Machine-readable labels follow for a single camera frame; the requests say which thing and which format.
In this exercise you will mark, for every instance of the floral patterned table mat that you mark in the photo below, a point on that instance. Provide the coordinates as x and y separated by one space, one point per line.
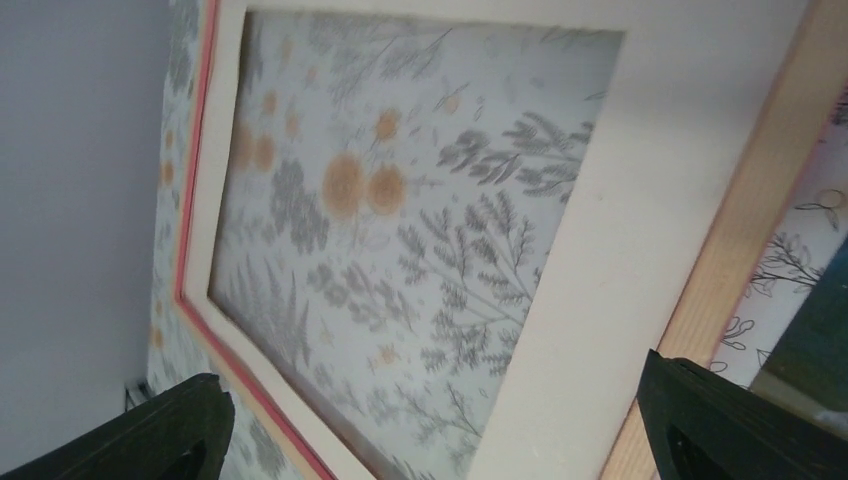
788 285

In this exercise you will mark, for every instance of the cat and books photo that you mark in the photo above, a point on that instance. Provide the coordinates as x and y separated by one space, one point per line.
806 373

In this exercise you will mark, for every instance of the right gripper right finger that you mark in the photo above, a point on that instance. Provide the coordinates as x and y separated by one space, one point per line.
702 426

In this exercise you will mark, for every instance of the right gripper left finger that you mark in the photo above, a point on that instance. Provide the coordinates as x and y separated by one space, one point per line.
182 433

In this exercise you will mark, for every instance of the clear frame glazing sheet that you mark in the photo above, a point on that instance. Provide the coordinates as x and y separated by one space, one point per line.
393 192

